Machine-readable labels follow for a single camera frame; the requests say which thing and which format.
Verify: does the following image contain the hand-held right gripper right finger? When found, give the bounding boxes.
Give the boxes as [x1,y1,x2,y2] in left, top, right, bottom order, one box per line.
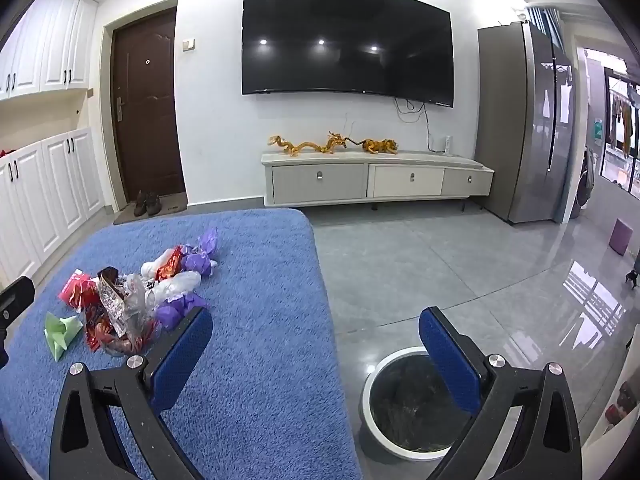
[419,306,584,480]

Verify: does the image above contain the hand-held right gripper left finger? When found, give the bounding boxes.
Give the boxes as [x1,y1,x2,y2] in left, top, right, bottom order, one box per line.
[49,306,214,480]

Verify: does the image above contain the white round waste bin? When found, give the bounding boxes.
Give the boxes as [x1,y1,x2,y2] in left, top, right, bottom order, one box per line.
[359,345,484,464]

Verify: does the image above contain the clear plastic bag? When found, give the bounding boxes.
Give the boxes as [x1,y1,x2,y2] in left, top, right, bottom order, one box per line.
[148,270,202,306]

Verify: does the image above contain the red orange snack wrapper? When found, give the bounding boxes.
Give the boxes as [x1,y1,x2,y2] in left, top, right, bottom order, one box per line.
[155,245,185,283]

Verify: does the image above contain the small purple wrapper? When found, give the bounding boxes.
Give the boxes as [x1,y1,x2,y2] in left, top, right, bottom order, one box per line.
[157,293,208,332]

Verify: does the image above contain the green folded paper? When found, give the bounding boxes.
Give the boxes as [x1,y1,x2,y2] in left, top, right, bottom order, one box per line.
[44,311,84,362]

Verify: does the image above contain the red flat packet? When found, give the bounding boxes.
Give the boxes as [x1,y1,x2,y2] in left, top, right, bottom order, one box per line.
[58,270,99,310]

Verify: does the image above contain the dark red crumpled wrapper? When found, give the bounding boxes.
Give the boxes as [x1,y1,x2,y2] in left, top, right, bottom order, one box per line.
[84,305,162,357]

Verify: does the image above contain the clear printed wrapper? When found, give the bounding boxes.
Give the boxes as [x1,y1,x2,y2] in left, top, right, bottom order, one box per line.
[96,266,147,337]

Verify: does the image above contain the blue fluffy blanket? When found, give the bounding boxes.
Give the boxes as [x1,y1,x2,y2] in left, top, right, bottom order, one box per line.
[0,208,364,480]

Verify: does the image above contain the crumpled purple bag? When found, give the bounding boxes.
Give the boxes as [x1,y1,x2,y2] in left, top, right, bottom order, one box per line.
[180,244,219,277]

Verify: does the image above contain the white lower cabinets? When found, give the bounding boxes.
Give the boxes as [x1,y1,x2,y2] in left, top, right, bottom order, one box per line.
[0,127,106,286]

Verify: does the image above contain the long purple wrapper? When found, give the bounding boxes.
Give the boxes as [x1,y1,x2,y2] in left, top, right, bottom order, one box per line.
[197,227,220,257]

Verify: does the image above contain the grey door mat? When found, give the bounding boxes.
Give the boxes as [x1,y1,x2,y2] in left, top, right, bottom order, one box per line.
[113,199,189,225]

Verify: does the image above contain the white television console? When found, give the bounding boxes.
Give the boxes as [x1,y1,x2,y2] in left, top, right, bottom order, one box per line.
[260,151,496,211]

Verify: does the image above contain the purple stool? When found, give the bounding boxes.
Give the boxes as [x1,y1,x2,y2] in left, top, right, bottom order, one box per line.
[610,218,635,255]

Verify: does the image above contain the golden tiger figurine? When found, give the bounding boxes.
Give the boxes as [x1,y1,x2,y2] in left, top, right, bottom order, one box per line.
[360,138,400,155]

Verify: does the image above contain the brown entrance door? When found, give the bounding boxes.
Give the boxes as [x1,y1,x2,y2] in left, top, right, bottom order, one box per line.
[110,7,187,206]

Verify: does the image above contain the golden dragon figurine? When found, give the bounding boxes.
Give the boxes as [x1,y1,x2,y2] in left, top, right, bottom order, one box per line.
[268,131,357,157]

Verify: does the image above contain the grey refrigerator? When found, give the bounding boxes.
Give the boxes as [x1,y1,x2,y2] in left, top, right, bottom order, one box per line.
[473,20,575,225]

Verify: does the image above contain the hanging clothes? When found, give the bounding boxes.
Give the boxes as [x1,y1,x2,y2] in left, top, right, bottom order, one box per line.
[607,94,636,157]

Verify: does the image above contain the blue curtain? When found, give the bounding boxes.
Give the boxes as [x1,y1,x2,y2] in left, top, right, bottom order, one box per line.
[524,5,569,51]

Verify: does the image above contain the white upper wall cabinets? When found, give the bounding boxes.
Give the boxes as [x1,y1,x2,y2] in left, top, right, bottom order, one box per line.
[0,0,99,101]

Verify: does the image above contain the black wall television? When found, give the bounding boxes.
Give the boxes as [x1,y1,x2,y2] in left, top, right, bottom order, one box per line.
[242,0,455,109]

